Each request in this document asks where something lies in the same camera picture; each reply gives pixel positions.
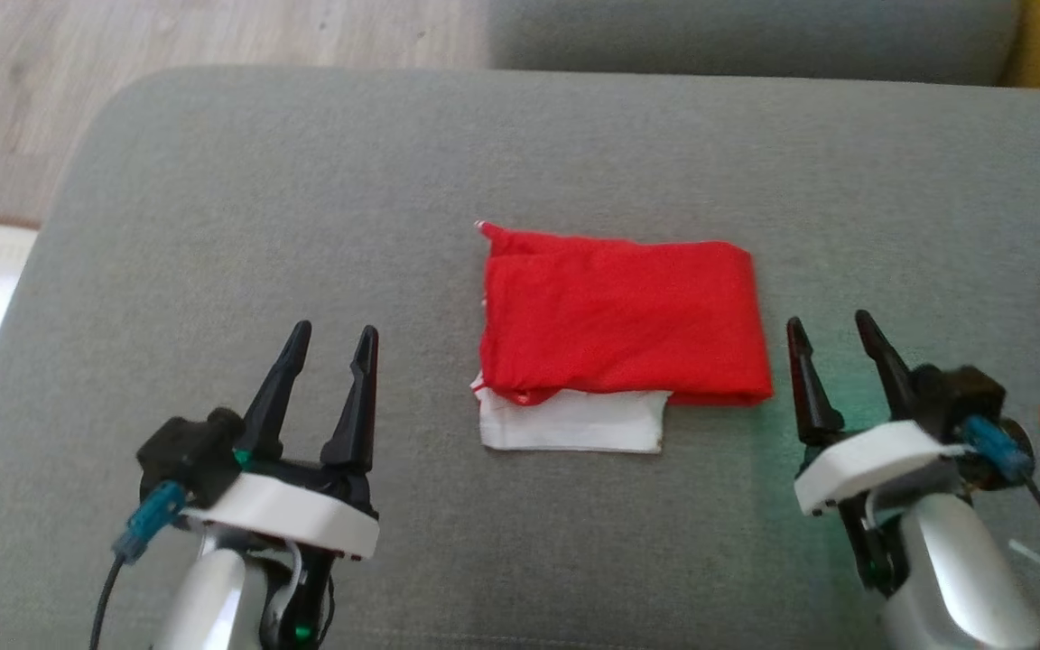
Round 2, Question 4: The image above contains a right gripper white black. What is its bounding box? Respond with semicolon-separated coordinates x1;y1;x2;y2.
788;310;973;518

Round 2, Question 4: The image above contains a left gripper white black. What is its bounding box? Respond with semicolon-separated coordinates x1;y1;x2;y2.
181;320;382;562

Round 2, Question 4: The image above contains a red and white jersey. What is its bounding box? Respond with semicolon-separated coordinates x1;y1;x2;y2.
470;219;774;454

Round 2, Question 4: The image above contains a large grey sofa seat cushion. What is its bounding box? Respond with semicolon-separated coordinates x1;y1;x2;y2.
0;65;1040;650

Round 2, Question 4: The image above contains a left arm cable teal plug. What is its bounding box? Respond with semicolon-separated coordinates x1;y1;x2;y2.
89;479;188;650

